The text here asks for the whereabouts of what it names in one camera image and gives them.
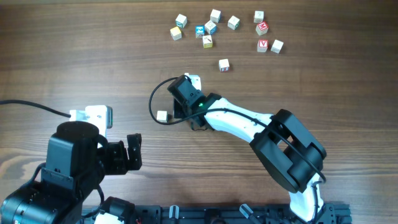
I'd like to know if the white block teal side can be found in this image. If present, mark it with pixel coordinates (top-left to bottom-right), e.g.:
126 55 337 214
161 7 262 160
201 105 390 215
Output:
156 111 169 123

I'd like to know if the hammer picture yellow block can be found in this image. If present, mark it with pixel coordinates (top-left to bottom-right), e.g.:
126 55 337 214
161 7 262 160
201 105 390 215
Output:
202 35 213 49

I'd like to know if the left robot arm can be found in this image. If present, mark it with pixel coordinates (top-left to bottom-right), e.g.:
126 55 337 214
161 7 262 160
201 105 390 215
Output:
1 121 142 223

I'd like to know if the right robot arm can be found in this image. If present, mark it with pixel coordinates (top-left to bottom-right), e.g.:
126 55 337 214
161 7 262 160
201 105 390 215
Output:
167 75 326 223

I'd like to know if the white block red letter side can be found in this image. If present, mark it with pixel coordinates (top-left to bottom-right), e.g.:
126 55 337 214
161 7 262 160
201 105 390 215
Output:
218 58 230 72

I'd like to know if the yellow block far left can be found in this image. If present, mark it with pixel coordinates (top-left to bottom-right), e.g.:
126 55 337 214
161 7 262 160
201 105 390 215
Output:
170 26 182 40

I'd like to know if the blue letter block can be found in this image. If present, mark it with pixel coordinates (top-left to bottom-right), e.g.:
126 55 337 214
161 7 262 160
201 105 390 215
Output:
195 26 205 39

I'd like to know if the white block blue side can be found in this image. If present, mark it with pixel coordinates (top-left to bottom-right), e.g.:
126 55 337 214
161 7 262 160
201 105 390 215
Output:
204 21 217 35

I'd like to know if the teal framed white block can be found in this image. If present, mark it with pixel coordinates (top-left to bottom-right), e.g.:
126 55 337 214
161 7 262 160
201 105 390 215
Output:
175 14 187 28

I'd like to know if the white block top centre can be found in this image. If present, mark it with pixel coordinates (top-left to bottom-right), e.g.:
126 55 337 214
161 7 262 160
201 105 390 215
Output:
210 9 221 23

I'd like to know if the white block green side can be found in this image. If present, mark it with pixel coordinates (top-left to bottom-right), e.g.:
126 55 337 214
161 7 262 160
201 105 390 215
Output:
228 16 240 30

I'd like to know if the red letter V block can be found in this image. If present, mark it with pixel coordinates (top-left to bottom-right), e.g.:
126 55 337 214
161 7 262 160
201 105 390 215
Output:
257 39 269 53

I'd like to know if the red letter M block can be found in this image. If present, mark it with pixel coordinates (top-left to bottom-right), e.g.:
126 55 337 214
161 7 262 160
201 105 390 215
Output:
256 21 269 36

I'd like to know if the plain white block right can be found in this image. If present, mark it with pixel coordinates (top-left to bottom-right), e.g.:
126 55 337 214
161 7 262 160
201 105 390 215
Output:
271 40 284 54

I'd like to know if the white block top right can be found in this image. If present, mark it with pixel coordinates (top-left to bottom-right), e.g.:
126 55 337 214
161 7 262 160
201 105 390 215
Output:
254 11 264 24

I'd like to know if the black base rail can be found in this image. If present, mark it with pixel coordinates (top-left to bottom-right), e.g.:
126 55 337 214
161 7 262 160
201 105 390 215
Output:
80 203 352 224

